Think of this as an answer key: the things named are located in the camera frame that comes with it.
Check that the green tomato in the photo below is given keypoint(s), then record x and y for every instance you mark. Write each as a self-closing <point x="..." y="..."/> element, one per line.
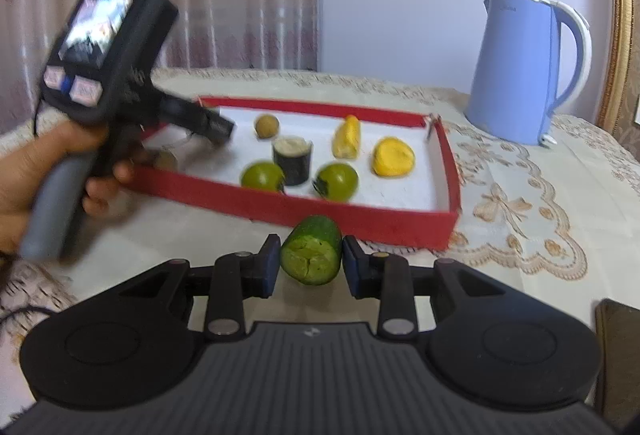
<point x="336" y="182"/>
<point x="263" y="176"/>

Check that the red shallow tray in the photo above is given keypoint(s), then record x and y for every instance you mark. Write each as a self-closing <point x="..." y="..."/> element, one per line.
<point x="417" y="210"/>

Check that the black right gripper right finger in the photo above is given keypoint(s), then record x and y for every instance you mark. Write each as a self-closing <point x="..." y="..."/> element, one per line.
<point x="387" y="278"/>

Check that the large yellow pepper piece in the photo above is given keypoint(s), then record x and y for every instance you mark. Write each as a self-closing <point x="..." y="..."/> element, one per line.
<point x="392" y="158"/>

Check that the blue electric kettle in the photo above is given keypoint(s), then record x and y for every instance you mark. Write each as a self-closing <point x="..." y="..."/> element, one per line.
<point x="514" y="92"/>

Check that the yellow longan fruit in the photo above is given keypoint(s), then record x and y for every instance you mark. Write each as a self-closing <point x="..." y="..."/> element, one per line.
<point x="266" y="126"/>

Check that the person's left hand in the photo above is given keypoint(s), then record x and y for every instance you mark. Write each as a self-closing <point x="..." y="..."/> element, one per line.
<point x="24" y="170"/>

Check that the cream embroidered tablecloth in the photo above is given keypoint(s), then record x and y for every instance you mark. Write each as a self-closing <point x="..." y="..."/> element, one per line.
<point x="560" y="223"/>

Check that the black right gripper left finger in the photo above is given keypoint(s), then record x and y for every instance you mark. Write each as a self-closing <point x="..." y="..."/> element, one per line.
<point x="236" y="277"/>

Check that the gold mirror frame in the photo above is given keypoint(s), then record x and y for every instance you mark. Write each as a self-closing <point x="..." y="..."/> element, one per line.
<point x="613" y="95"/>

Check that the cut green cucumber piece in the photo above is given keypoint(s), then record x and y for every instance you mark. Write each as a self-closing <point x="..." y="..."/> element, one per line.
<point x="312" y="252"/>

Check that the small yellow pepper piece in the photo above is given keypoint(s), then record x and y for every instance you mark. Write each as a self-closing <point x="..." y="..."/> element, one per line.
<point x="346" y="140"/>

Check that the dark phone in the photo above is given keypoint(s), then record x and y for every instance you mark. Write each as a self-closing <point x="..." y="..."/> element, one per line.
<point x="617" y="389"/>

